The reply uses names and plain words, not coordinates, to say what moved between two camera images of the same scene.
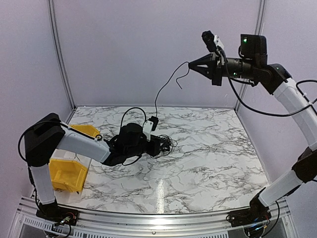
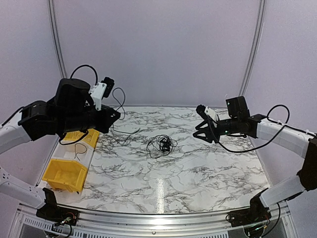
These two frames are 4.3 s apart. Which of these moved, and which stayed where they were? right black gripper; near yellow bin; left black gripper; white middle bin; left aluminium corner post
Moved: right black gripper; left black gripper
Stayed: near yellow bin; white middle bin; left aluminium corner post
